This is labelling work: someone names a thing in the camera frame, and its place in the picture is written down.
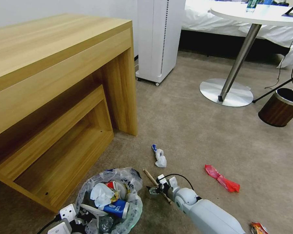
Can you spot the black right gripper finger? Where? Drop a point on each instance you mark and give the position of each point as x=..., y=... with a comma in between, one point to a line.
x=152, y=188
x=154, y=192

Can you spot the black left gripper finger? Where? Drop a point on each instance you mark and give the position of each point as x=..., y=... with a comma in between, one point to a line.
x=94, y=210

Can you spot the wooden stick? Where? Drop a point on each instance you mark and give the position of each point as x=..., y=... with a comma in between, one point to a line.
x=150, y=177

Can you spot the trash bin with clear bag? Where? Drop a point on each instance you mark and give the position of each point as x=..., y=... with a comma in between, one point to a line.
x=134, y=209

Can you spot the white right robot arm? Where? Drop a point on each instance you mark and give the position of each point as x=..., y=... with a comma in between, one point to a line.
x=205, y=212

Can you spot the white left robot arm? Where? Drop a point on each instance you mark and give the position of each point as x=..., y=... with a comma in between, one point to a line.
x=67, y=213

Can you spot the brown bin with black liner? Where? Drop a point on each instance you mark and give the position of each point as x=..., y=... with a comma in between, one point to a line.
x=276, y=112

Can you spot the crumpled white paper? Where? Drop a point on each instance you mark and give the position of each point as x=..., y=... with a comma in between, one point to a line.
x=101, y=193

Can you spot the yellow crumpled wrapper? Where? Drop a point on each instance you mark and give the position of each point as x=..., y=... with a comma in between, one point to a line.
x=115, y=196

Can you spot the crumpled white plastic wrapper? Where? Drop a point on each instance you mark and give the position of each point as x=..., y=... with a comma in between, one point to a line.
x=160, y=159

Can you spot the red and white paper cup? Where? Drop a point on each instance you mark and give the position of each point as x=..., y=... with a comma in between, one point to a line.
x=111, y=184

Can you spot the blue and white tube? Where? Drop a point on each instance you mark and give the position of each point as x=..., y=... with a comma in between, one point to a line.
x=154, y=147

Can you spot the red plastic wrapper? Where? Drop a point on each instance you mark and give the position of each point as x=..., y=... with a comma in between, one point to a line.
x=222, y=180

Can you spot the orange snack wrapper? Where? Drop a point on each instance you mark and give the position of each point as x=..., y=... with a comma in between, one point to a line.
x=256, y=228

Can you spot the round white table, metal leg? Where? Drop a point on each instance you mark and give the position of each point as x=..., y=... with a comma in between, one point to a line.
x=236, y=61

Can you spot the black tripod leg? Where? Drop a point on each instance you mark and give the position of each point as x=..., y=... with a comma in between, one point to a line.
x=276, y=87

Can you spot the white cabinet on castors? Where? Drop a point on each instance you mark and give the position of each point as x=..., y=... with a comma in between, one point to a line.
x=156, y=36

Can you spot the large light wooden desk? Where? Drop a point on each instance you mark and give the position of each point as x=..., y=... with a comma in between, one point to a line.
x=51, y=48

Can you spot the bed with white sheets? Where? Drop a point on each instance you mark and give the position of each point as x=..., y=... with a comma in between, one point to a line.
x=210, y=20

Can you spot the green plastic bottle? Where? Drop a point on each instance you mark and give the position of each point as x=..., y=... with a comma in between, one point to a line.
x=251, y=6

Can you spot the low wooden open shelf frame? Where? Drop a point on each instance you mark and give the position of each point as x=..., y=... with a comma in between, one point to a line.
x=63, y=156

